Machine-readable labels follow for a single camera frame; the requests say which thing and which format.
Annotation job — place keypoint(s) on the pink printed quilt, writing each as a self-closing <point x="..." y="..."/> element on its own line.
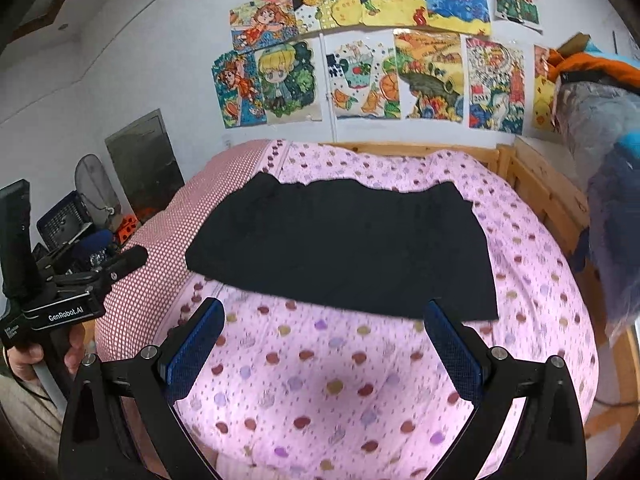
<point x="325" y="385"/>

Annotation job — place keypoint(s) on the brown cardboard piece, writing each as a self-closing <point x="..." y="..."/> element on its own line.
<point x="575" y="44"/>

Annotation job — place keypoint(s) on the orange cloth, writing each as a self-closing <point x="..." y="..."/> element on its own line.
<point x="595" y="67"/>

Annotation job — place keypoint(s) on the orange fish poster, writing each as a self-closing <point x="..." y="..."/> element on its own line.
<point x="362" y="80"/>

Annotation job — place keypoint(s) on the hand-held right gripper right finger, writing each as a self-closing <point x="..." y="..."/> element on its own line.
<point x="452" y="347"/>

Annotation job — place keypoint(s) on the grey metal wall panel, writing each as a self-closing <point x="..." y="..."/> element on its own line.
<point x="145" y="170"/>

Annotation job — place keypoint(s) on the black garment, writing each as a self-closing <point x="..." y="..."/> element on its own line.
<point x="340" y="245"/>

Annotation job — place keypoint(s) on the grey round fan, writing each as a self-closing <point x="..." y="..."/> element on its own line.
<point x="95" y="185"/>

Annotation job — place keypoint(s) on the yellow field landscape poster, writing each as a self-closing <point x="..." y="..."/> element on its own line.
<point x="430" y="75"/>

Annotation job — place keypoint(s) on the pile of clothes and bags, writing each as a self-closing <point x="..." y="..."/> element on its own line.
<point x="610" y="185"/>

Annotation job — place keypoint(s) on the black plastic crate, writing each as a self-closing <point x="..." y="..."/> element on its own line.
<point x="65" y="220"/>

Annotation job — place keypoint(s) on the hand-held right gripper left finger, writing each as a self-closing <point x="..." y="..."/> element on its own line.
<point x="192" y="345"/>

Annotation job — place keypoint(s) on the orange perforated block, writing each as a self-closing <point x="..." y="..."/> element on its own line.
<point x="128" y="230"/>

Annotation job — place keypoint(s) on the busy town poster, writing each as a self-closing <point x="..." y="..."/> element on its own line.
<point x="495" y="85"/>

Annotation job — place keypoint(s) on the yellow cartoon poster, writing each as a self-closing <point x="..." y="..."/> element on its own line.
<point x="542" y="95"/>

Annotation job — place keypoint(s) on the person's left forearm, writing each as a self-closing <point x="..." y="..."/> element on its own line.
<point x="25" y="425"/>

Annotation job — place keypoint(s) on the person's left hand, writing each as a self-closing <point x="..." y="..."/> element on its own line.
<point x="75" y="350"/>

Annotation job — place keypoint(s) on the blonde character poster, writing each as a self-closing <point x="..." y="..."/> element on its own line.
<point x="287" y="82"/>

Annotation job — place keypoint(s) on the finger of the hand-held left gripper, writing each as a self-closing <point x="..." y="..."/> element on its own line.
<point x="125" y="262"/>
<point x="95" y="245"/>

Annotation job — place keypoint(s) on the orange-haired swimmer blue poster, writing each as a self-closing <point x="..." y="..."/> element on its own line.
<point x="237" y="90"/>

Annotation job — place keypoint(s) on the orange-haired girl yellow poster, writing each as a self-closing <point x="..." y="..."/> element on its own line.
<point x="262" y="22"/>

